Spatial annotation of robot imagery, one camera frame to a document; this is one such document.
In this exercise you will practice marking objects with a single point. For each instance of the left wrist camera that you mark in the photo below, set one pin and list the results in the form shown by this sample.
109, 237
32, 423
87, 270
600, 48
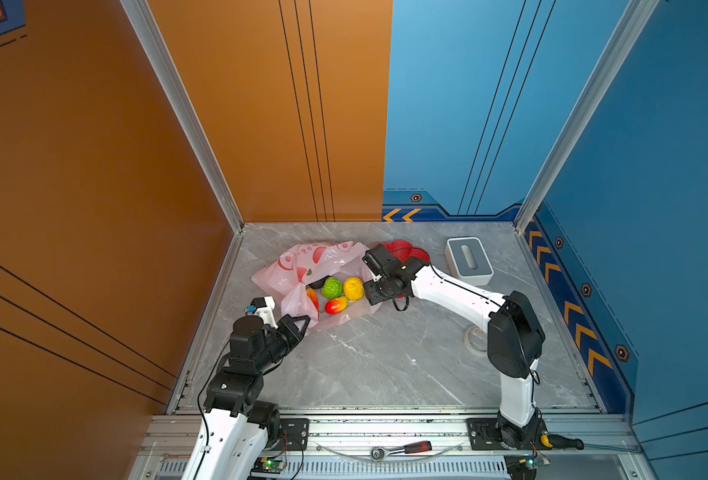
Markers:
263, 307

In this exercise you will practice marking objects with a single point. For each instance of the pink plastic bag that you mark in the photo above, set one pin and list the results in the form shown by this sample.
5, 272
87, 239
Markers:
287, 277

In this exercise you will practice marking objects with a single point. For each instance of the red yellow mango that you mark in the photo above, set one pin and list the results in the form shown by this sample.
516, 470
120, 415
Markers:
337, 305

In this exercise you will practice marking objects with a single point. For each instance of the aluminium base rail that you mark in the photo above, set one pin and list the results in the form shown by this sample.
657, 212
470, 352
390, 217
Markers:
336, 444

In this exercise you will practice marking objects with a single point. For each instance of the red flower-shaped bowl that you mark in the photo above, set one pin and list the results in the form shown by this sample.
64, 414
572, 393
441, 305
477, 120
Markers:
403, 250

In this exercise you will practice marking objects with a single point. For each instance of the white grey tissue box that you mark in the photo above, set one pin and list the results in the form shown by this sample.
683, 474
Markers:
468, 261

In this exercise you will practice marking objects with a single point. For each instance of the yellow black screwdriver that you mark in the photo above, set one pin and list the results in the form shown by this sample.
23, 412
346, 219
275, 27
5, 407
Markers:
555, 441

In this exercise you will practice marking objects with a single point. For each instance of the yellow lemon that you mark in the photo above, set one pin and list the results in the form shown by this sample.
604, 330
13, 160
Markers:
353, 289

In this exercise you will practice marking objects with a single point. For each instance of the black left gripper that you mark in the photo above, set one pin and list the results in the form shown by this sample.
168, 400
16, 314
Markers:
291, 333

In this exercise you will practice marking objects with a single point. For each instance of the white tape roll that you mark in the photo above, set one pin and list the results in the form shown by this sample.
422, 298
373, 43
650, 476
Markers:
475, 341

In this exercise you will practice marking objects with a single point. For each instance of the aluminium corner post right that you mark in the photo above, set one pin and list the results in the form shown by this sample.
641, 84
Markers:
622, 40

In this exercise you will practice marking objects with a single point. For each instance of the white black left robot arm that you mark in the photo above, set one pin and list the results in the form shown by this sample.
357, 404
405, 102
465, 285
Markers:
236, 426

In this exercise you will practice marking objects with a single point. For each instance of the green bumpy fruit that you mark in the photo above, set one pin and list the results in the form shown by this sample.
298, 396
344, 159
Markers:
332, 288

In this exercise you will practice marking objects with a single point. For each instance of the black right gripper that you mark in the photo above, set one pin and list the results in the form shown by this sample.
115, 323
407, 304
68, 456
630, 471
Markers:
371, 295

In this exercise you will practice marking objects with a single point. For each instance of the aluminium corner post left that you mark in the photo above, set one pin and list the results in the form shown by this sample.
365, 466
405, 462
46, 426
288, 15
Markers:
146, 29

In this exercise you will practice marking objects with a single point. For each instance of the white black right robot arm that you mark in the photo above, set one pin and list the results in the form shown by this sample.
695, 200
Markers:
514, 334

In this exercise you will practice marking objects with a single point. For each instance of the dark avocado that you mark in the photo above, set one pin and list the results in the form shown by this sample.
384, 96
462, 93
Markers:
319, 284

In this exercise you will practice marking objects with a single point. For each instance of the green circuit board left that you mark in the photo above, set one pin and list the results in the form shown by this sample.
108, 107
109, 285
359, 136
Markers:
268, 466

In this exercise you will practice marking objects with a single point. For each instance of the aluminium corner post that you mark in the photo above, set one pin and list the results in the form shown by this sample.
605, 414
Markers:
622, 40
146, 29

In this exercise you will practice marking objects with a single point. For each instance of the red handled ratchet wrench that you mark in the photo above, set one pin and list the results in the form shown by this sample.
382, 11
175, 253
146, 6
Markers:
381, 453

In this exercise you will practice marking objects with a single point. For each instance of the circuit board right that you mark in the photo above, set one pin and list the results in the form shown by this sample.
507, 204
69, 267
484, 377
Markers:
525, 467

